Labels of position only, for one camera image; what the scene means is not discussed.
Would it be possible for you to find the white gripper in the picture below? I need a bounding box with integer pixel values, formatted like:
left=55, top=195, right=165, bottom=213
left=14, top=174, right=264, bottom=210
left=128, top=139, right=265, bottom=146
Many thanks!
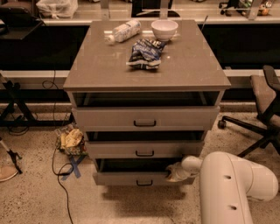
left=166, top=162, right=200, bottom=183

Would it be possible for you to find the grey bottom drawer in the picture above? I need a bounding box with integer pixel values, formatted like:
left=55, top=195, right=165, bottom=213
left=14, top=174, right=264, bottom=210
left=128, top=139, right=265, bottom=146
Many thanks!
left=94, top=157, right=194, bottom=186

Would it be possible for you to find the grey drawer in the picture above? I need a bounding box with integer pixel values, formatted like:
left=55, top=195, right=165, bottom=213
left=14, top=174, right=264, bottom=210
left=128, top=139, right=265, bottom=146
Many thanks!
left=86, top=140, right=204, bottom=158
left=94, top=157, right=194, bottom=186
left=72, top=107, right=220, bottom=131

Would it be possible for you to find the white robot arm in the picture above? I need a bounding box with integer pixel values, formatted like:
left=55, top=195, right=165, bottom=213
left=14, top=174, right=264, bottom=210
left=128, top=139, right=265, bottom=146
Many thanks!
left=166, top=151, right=278, bottom=224

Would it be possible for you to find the grey top drawer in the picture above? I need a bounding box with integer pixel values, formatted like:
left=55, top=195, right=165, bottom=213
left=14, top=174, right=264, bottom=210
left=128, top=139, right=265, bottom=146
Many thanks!
left=72, top=107, right=220, bottom=131

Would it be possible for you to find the grey drawer cabinet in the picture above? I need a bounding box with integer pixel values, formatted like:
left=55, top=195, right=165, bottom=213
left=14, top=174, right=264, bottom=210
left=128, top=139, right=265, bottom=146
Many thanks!
left=62, top=18, right=232, bottom=187

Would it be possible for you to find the grey middle drawer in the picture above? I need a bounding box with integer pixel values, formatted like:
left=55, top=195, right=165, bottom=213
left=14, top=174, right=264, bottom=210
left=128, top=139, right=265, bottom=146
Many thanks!
left=86, top=140, right=204, bottom=158

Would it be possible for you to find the black office chair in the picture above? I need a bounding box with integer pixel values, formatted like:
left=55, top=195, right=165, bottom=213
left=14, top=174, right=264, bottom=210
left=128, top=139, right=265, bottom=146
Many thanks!
left=218, top=65, right=280, bottom=158

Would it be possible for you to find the blue tape cross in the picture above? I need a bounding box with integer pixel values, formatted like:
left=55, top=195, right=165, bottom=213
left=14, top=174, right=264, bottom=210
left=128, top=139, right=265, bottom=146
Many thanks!
left=61, top=155, right=86, bottom=180

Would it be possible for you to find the blue crumpled chip bag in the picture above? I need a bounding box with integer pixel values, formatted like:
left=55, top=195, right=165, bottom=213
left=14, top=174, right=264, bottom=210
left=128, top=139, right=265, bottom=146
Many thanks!
left=127, top=38, right=166, bottom=70

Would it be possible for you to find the colourful snack bag pile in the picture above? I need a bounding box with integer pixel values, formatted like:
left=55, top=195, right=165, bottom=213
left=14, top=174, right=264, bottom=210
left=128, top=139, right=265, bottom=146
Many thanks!
left=54, top=123, right=88, bottom=156

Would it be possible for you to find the white bowl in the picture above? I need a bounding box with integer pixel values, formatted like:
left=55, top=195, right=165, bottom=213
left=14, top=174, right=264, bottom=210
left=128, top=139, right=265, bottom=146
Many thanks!
left=151, top=19, right=179, bottom=41

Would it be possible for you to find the clear plastic water bottle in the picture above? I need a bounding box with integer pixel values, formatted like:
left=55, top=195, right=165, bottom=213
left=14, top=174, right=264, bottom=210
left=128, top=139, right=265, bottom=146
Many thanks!
left=104, top=19, right=141, bottom=44

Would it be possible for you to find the grabber stick tool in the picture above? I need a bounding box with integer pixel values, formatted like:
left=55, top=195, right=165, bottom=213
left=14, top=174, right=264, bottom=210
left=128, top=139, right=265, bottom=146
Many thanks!
left=0, top=137, right=22, bottom=174

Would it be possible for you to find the white plastic bag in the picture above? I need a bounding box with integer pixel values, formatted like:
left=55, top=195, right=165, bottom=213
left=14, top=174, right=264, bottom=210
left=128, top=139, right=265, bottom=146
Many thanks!
left=36, top=0, right=78, bottom=18

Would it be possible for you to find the black side table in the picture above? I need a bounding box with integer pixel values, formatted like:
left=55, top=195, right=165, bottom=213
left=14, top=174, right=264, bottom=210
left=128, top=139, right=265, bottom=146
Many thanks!
left=0, top=6, right=43, bottom=40

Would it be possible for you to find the black floor cable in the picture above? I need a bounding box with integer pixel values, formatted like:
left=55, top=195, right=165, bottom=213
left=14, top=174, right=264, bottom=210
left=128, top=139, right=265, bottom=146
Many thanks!
left=41, top=69, right=74, bottom=224

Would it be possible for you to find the black stand frame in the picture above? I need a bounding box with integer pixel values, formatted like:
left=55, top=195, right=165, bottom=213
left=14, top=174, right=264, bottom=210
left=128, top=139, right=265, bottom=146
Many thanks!
left=0, top=74, right=74, bottom=127

